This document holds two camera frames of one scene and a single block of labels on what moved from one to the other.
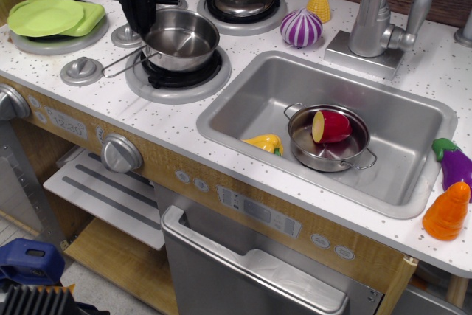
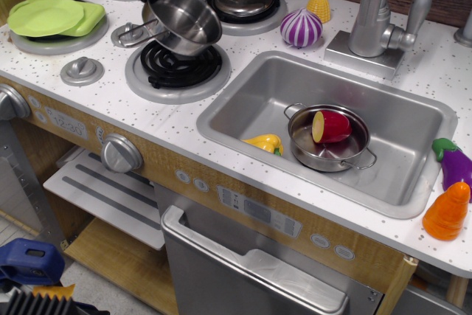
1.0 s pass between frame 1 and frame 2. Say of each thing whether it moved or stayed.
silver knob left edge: stayed
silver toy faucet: stayed
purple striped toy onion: stayed
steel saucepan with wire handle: moved
